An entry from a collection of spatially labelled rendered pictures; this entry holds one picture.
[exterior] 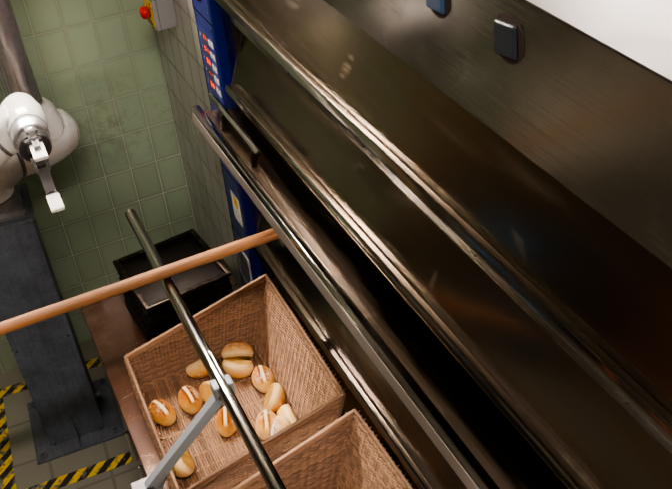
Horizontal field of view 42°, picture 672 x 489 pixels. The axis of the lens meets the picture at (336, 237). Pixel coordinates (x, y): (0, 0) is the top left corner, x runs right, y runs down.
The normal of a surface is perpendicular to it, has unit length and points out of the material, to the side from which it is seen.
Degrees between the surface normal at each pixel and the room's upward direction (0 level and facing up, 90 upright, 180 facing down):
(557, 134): 90
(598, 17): 0
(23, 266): 90
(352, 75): 70
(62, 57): 90
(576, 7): 0
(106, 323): 0
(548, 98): 90
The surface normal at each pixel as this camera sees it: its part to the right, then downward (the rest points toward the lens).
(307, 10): -0.86, 0.04
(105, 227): 0.44, 0.53
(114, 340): -0.07, -0.79
